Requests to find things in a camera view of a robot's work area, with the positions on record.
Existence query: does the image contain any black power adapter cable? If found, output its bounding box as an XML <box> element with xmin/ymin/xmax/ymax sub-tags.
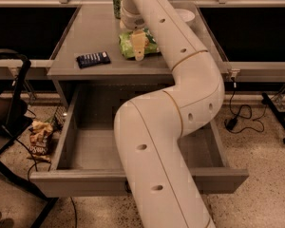
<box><xmin>223</xmin><ymin>76</ymin><xmax>266</xmax><ymax>135</ymax></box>

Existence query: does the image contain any black stand base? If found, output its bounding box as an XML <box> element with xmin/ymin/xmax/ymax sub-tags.
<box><xmin>261</xmin><ymin>93</ymin><xmax>285</xmax><ymax>144</ymax></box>

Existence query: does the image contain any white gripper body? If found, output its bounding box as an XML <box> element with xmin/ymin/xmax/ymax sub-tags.
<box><xmin>121</xmin><ymin>0</ymin><xmax>145</xmax><ymax>30</ymax></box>

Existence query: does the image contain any white bowl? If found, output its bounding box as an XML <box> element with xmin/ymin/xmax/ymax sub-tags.
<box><xmin>176</xmin><ymin>9</ymin><xmax>195</xmax><ymax>27</ymax></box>

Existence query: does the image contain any green rice chip bag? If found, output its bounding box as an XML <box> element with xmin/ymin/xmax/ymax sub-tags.
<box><xmin>119</xmin><ymin>28</ymin><xmax>160</xmax><ymax>59</ymax></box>

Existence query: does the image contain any green soda can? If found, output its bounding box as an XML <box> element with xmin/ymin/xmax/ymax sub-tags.
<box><xmin>112</xmin><ymin>0</ymin><xmax>124</xmax><ymax>20</ymax></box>

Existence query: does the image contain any grey metal cabinet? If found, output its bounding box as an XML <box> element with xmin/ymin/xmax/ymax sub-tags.
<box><xmin>48</xmin><ymin>1</ymin><xmax>224</xmax><ymax>106</ymax></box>

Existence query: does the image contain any black floor cable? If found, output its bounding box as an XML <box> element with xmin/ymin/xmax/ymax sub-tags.
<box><xmin>13</xmin><ymin>107</ymin><xmax>79</xmax><ymax>228</ymax></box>

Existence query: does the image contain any brown chip bag on floor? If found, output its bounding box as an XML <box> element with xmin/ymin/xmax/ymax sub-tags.
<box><xmin>28</xmin><ymin>121</ymin><xmax>53</xmax><ymax>162</ymax></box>

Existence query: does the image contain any dark blue snack bar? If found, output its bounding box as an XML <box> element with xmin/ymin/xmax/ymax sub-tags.
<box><xmin>76</xmin><ymin>51</ymin><xmax>110</xmax><ymax>68</ymax></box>

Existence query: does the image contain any black drawer handle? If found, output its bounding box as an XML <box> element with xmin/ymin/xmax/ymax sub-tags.
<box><xmin>124</xmin><ymin>180</ymin><xmax>132</xmax><ymax>194</ymax></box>

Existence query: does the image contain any black chair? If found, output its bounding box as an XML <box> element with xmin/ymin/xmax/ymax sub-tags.
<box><xmin>0</xmin><ymin>48</ymin><xmax>58</xmax><ymax>228</ymax></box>

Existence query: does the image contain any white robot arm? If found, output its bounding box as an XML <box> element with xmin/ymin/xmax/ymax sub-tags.
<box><xmin>114</xmin><ymin>0</ymin><xmax>224</xmax><ymax>228</ymax></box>

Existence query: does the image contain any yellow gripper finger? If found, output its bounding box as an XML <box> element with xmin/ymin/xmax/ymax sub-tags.
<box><xmin>131</xmin><ymin>29</ymin><xmax>145</xmax><ymax>61</ymax></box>

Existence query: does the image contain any open grey top drawer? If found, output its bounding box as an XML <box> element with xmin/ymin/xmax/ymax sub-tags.
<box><xmin>30</xmin><ymin>84</ymin><xmax>249</xmax><ymax>198</ymax></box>

